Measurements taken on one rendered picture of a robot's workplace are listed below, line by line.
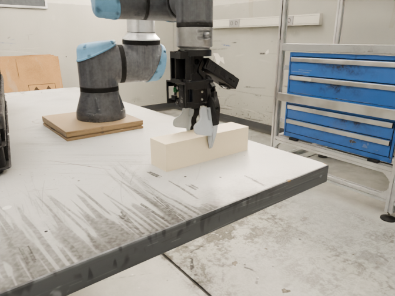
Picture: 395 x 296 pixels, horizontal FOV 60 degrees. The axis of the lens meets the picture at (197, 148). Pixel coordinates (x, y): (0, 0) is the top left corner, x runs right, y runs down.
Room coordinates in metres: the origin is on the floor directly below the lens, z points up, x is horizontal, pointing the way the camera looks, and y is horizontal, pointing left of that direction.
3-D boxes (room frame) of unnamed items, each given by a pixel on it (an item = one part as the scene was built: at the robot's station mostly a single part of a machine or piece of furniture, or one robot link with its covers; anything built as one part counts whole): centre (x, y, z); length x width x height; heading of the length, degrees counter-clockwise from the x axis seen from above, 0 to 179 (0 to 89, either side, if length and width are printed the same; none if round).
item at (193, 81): (0.74, 0.01, 0.88); 0.09 x 0.08 x 0.12; 128
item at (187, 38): (0.74, 0.00, 0.96); 0.08 x 0.08 x 0.05
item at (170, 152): (0.75, -0.01, 0.73); 0.24 x 0.06 x 0.06; 128
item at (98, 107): (1.06, 0.30, 0.78); 0.15 x 0.15 x 0.10
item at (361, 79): (2.00, -0.82, 0.60); 0.72 x 0.03 x 0.56; 38
